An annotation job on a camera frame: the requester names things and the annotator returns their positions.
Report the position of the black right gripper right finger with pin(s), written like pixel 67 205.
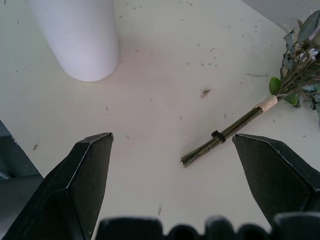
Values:
pixel 275 180

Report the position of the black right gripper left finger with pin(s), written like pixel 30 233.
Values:
pixel 67 185

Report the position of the white cylindrical vase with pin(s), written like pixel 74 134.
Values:
pixel 77 37

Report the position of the tied artificial flower bouquet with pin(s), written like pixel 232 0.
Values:
pixel 282 100

